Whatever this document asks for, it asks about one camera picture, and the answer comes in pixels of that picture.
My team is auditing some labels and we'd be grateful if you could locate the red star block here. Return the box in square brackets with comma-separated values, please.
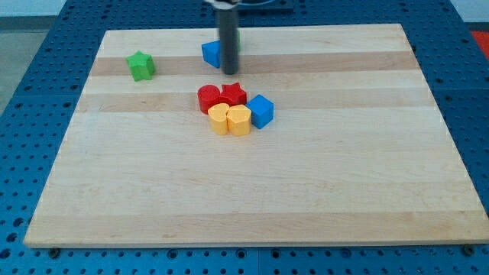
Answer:
[219, 82, 248, 106]

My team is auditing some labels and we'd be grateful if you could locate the green star block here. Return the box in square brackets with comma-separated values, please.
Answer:
[126, 51, 156, 82]

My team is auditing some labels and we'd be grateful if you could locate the yellow hexagon block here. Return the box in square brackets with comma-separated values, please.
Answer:
[227, 105, 251, 136]

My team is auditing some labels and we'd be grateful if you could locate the blue cube block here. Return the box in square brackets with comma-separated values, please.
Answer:
[246, 95, 274, 129]

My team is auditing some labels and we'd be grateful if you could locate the yellow heart block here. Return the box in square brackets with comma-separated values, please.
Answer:
[208, 103, 230, 135]

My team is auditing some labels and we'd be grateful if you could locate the red cylinder block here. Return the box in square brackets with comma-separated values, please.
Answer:
[197, 85, 221, 115]

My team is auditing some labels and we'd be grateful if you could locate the blue block behind rod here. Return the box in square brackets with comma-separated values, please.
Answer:
[201, 40, 220, 68]

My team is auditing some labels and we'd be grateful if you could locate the green block behind rod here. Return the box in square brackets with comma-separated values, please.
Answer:
[237, 30, 241, 53]

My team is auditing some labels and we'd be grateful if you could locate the light wooden board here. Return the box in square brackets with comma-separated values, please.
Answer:
[24, 24, 488, 248]

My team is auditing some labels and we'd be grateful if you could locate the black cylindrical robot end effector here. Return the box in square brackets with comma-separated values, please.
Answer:
[206, 0, 239, 75]

